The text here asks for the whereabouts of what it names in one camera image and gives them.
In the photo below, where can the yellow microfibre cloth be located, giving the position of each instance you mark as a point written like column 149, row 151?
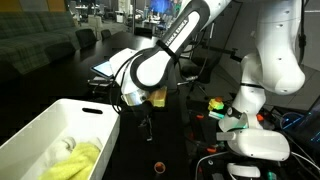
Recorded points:
column 75, row 163

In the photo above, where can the colourful toy block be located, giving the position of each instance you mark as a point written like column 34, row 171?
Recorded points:
column 216, row 104

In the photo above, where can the black office chair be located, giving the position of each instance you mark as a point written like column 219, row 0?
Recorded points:
column 143, row 31
column 106, row 34
column 86, row 37

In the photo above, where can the brown wrist camera box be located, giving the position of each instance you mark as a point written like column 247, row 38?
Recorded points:
column 159, row 96

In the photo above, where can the tablet with lit screen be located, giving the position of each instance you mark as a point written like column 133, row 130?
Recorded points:
column 102, row 69

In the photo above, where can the white towel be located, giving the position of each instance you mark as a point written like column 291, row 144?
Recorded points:
column 60, row 151

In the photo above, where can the open laptop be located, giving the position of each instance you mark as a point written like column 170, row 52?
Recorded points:
column 306, row 125

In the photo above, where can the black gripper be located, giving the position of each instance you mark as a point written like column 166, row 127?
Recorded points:
column 146, row 115

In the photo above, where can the small brown tape roll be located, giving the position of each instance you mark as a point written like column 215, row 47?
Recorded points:
column 160, row 167

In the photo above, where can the white papers stack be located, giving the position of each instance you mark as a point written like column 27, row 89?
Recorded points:
column 98, row 81

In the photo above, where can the teal plastic block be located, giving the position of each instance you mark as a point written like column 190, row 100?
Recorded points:
column 216, row 115

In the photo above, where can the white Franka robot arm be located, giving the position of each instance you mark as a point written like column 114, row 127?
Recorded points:
column 276, row 50

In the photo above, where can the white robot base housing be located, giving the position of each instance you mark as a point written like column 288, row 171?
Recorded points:
column 256, row 144

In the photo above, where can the white plastic bin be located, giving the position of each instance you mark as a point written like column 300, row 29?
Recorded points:
column 66, row 116

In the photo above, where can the green plaid sofa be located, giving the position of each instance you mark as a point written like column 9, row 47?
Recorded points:
column 30, row 40

